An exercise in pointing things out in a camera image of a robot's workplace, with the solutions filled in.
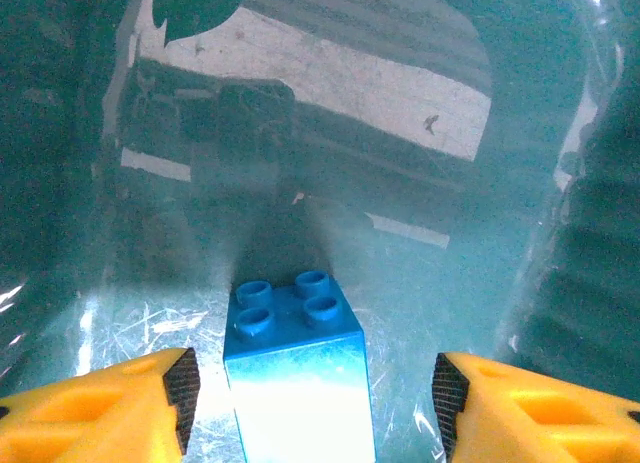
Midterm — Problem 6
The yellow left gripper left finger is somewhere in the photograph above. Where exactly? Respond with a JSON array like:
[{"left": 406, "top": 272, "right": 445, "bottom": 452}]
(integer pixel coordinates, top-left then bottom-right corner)
[{"left": 0, "top": 346, "right": 202, "bottom": 463}]

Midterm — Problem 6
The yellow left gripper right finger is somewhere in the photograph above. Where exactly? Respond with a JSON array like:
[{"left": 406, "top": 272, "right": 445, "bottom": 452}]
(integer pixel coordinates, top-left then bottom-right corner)
[{"left": 431, "top": 351, "right": 640, "bottom": 463}]

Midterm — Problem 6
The blue lego brick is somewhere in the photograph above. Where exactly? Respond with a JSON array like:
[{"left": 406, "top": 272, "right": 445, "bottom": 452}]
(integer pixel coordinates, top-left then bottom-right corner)
[{"left": 222, "top": 271, "right": 377, "bottom": 463}]

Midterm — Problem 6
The dark teal plastic bin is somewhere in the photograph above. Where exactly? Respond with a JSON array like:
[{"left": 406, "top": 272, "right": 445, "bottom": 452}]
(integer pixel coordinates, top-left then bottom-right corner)
[{"left": 0, "top": 0, "right": 640, "bottom": 463}]

